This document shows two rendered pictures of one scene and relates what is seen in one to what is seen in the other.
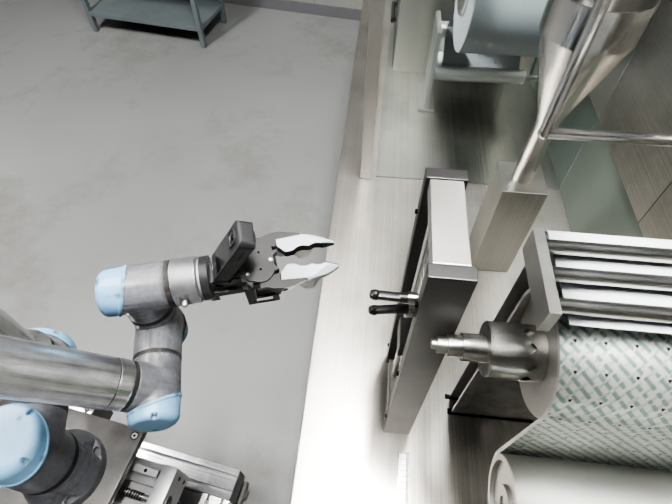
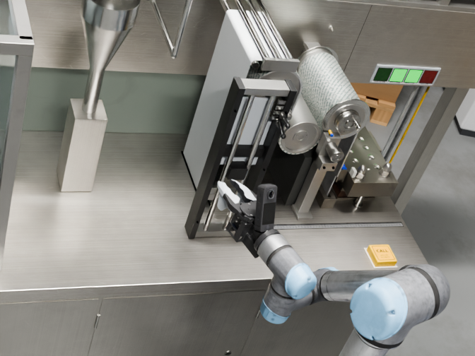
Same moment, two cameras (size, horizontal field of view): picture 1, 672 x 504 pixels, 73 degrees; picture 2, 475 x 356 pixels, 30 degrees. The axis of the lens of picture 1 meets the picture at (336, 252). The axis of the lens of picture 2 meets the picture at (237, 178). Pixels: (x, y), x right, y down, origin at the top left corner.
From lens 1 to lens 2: 2.17 m
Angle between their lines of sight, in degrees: 77
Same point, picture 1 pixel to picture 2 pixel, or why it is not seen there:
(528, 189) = (100, 107)
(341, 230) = (78, 278)
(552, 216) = not seen: hidden behind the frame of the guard
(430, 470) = not seen: hidden behind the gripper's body
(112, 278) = (303, 269)
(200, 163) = not seen: outside the picture
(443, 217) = (266, 85)
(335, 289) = (145, 274)
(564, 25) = (132, 19)
